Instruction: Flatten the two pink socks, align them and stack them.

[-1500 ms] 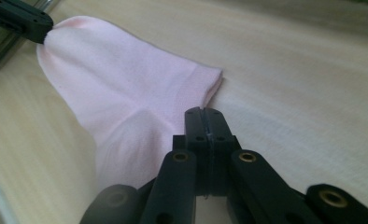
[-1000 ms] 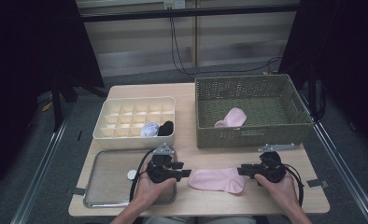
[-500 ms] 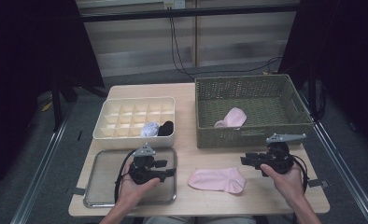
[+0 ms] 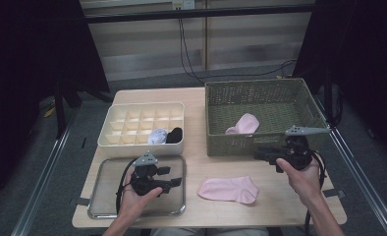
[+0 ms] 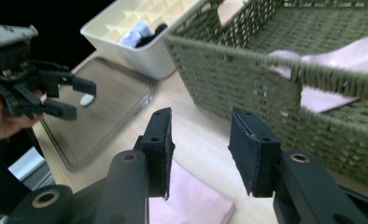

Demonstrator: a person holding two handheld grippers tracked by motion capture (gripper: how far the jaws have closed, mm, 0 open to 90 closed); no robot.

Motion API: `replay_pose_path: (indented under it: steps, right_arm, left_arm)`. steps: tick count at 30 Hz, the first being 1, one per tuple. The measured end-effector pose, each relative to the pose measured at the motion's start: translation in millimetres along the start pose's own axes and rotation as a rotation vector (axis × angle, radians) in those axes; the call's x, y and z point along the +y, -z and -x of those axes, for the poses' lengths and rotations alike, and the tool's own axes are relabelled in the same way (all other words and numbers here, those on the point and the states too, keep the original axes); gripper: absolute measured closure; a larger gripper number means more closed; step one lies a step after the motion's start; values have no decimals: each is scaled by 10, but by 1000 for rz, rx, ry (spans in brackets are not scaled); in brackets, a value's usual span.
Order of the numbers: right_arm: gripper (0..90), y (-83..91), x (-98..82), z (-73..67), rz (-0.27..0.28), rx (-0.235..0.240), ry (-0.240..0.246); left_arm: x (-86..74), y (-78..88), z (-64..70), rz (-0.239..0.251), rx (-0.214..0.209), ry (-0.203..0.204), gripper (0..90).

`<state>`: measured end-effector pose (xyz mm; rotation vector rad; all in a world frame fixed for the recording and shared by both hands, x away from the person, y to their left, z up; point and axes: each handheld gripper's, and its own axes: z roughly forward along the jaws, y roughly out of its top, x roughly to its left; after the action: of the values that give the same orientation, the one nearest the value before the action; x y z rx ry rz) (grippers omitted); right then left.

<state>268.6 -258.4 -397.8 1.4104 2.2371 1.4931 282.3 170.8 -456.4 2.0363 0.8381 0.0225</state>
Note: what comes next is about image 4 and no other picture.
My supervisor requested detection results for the black wall cable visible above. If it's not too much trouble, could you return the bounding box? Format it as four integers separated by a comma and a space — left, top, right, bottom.
177, 8, 206, 85

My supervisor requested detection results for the right hand-held gripper cable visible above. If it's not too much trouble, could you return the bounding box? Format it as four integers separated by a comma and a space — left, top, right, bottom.
304, 150, 327, 236

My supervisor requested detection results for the black horizontal bar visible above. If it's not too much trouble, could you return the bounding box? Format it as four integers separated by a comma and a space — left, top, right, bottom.
83, 3, 317, 24

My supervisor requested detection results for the black metal stand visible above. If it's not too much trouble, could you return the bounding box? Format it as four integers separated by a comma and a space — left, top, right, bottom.
52, 77, 116, 141
322, 73, 345, 128

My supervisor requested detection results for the metal floor rail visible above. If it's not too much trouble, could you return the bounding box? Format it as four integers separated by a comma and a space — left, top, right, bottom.
10, 107, 82, 236
312, 94, 387, 236

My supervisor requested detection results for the green woven basket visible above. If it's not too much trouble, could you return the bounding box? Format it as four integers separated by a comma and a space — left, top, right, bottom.
204, 78, 331, 157

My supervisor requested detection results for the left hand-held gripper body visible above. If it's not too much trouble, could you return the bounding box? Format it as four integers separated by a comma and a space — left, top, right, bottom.
129, 151, 170, 198

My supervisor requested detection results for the hand-held gripper cable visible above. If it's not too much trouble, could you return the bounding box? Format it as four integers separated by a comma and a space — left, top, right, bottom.
304, 150, 327, 236
115, 157, 138, 214

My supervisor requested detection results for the clear plastic lid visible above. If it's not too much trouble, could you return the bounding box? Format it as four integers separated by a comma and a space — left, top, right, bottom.
86, 154, 187, 220

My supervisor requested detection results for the person's right hand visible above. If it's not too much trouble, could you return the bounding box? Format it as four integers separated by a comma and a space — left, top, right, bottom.
275, 156, 323, 202

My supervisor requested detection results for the black curtain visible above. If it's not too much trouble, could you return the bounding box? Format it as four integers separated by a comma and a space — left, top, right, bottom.
292, 0, 387, 166
0, 0, 111, 209

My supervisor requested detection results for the left hand-held gripper cable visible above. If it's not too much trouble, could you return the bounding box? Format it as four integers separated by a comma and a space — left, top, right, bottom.
115, 157, 138, 214

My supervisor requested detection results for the pink sock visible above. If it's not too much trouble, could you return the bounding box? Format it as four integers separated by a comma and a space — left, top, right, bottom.
224, 112, 260, 136
196, 175, 260, 206

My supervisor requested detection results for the black floor cable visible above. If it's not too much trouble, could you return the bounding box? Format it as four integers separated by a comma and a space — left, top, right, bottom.
194, 58, 298, 82

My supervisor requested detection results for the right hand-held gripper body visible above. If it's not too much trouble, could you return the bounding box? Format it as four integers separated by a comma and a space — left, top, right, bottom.
274, 125, 332, 174

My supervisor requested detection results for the cream divided storage box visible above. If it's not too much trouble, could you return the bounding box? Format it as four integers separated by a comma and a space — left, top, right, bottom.
96, 101, 186, 157

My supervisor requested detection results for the white wall socket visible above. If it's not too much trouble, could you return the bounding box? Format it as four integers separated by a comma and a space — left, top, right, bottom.
171, 0, 195, 11

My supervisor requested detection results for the black sock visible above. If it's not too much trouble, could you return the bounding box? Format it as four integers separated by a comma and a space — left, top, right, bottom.
165, 127, 184, 145

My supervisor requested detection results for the person's left hand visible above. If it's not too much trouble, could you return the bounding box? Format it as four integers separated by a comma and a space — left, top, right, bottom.
117, 168, 164, 224

